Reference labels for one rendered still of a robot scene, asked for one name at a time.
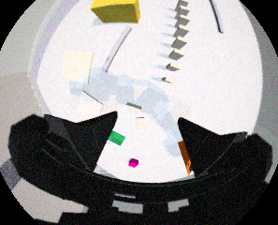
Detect yellow rectangular block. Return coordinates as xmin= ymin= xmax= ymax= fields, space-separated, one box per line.
xmin=89 ymin=0 xmax=141 ymax=23

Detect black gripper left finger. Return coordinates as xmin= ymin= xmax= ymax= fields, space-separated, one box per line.
xmin=44 ymin=112 xmax=119 ymax=172

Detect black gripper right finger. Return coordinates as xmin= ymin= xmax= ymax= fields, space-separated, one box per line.
xmin=177 ymin=117 xmax=248 ymax=177

